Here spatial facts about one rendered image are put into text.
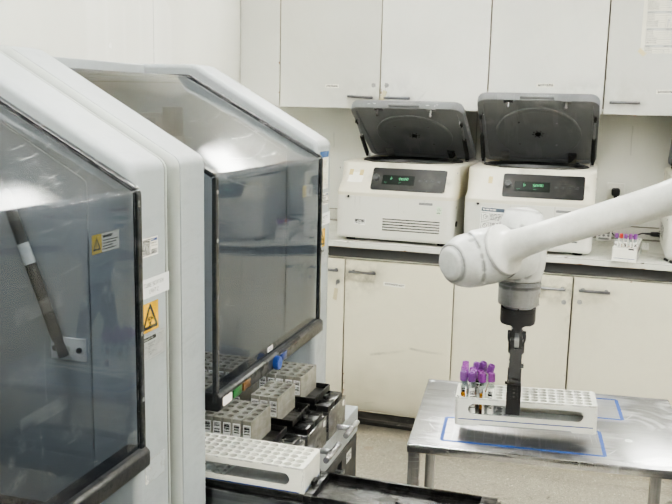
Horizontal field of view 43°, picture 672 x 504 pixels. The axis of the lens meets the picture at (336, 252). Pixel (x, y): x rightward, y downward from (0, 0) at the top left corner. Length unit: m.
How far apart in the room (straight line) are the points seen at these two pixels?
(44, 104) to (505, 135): 3.01
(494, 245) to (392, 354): 2.39
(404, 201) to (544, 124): 0.74
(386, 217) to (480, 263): 2.26
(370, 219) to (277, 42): 1.03
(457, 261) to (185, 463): 0.63
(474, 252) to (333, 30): 2.71
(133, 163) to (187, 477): 0.59
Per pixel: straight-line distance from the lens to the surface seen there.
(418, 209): 3.85
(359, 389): 4.11
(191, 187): 1.49
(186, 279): 1.49
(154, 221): 1.38
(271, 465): 1.65
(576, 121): 4.04
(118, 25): 3.42
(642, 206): 1.65
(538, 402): 1.89
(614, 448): 1.96
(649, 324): 3.86
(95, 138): 1.36
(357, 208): 3.93
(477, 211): 3.81
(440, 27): 4.12
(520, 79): 4.05
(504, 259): 1.67
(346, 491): 1.70
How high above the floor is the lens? 1.54
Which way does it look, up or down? 10 degrees down
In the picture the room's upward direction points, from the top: 1 degrees clockwise
